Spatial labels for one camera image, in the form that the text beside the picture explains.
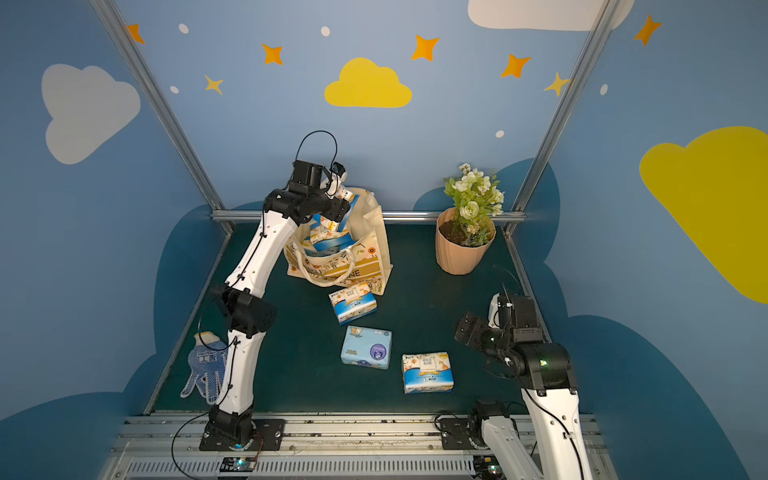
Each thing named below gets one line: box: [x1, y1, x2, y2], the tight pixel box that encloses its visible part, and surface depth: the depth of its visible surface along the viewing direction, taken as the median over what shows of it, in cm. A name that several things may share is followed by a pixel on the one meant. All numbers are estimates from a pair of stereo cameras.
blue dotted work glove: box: [180, 331, 228, 405], surface depth 86 cm
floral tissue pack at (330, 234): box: [310, 217, 357, 253], surface depth 100 cm
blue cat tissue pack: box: [340, 325, 393, 370], surface depth 86 cm
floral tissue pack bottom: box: [402, 352, 455, 394], surface depth 80 cm
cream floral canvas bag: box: [285, 188, 393, 296], surface depth 92 cm
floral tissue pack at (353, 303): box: [328, 282, 378, 326], surface depth 95 cm
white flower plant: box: [443, 163, 505, 247], surface depth 95 cm
